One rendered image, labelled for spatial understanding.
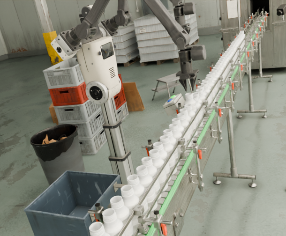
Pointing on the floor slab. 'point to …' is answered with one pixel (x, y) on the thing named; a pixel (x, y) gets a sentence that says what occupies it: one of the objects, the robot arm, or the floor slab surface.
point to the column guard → (56, 58)
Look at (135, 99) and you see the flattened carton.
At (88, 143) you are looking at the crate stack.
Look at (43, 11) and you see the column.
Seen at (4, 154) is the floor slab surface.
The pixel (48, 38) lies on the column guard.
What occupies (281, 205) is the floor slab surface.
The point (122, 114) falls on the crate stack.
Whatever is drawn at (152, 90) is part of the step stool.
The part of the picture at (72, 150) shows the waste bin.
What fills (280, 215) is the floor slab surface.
